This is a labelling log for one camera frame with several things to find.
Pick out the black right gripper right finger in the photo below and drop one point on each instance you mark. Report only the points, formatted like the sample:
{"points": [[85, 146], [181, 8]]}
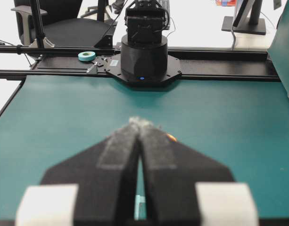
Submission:
{"points": [[184, 187]]}

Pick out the black aluminium frame rail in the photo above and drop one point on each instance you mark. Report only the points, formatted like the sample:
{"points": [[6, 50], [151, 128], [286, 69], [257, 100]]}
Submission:
{"points": [[195, 64]]}

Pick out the small orange object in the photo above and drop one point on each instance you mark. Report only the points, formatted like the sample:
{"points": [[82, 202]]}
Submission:
{"points": [[172, 137]]}

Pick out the black mounting plate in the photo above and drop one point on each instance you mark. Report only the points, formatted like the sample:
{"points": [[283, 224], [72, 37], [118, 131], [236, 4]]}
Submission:
{"points": [[116, 67]]}

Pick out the black upright frame post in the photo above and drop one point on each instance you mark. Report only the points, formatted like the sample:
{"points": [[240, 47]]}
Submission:
{"points": [[37, 22]]}

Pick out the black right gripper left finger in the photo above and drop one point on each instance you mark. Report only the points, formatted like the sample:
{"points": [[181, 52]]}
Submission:
{"points": [[95, 187]]}

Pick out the black office chair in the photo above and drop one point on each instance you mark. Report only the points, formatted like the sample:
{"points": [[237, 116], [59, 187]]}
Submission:
{"points": [[60, 23]]}

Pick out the teal tape roll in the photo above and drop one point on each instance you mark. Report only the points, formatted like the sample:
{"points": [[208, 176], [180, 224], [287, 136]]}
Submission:
{"points": [[87, 56]]}

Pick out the black monitor stand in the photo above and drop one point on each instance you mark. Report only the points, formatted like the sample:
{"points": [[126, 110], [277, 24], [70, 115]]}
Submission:
{"points": [[246, 18]]}

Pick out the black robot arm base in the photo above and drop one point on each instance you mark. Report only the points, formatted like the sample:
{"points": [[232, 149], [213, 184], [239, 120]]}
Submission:
{"points": [[144, 53]]}

